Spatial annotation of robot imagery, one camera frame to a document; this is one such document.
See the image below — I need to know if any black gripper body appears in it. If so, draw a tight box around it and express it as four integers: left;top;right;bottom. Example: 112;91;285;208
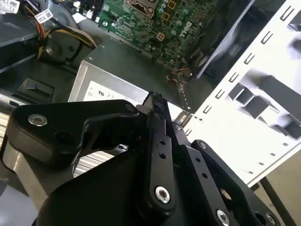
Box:
35;149;214;226

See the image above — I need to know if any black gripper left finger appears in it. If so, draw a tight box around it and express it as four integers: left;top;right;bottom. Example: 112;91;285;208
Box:
9;90;177;217

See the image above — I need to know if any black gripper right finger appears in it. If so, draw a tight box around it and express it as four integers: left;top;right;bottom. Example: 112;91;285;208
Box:
155;92;283;226

